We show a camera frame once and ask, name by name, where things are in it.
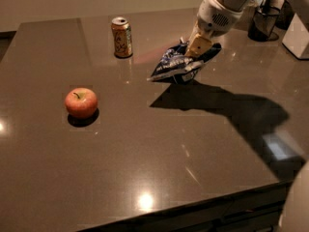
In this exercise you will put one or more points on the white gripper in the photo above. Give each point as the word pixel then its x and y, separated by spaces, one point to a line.
pixel 214 20

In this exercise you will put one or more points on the blue potato chip bag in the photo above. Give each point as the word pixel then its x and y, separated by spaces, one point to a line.
pixel 174 67

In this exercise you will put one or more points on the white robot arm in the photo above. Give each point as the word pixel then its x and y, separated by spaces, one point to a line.
pixel 295 216

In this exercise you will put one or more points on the orange soda can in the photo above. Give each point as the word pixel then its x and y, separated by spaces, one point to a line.
pixel 121 31

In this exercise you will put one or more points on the black mesh cup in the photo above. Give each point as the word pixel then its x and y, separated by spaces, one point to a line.
pixel 262 23

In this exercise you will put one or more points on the red apple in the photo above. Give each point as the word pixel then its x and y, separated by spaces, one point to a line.
pixel 81 103

